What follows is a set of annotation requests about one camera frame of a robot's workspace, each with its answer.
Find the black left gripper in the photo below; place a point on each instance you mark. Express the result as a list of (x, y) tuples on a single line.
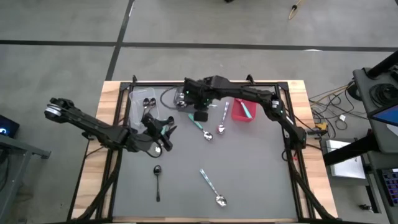
[(146, 140)]

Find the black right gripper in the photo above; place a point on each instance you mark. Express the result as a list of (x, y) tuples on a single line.
[(199, 93)]

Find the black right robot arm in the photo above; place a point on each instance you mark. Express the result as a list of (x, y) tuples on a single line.
[(248, 91)]

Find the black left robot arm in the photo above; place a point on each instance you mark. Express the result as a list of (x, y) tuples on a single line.
[(93, 127)]

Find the dark grey plastic bin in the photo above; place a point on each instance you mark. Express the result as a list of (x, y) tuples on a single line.
[(183, 109)]

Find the clear plastic bin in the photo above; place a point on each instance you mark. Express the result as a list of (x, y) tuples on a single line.
[(136, 102)]

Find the red plastic bin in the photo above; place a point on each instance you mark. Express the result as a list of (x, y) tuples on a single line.
[(239, 115)]

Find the grey table mat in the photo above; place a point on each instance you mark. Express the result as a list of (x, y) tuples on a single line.
[(248, 199)]

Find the yellow and black connector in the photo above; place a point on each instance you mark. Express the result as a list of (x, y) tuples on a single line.
[(321, 126)]

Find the grey metal table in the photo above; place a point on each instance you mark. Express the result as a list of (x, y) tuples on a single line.
[(25, 147)]

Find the small white tag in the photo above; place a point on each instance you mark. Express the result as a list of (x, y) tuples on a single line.
[(342, 118)]

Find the black device with blue light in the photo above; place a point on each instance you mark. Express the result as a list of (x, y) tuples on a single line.
[(9, 124)]

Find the black stand beam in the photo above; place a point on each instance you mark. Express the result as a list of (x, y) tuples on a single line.
[(348, 152)]

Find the grey equipment cart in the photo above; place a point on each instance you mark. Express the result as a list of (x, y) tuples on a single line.
[(362, 93)]

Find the white box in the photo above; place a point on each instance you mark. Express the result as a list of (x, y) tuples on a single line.
[(346, 165)]

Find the black pole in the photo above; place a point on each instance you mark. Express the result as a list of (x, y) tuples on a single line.
[(384, 65)]

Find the small black floor object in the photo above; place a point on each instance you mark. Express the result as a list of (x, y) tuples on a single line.
[(365, 208)]

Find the computer keyboard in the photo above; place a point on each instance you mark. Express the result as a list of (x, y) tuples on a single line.
[(391, 186)]

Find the black aluminium rig frame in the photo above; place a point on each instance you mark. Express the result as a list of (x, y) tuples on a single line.
[(155, 83)]

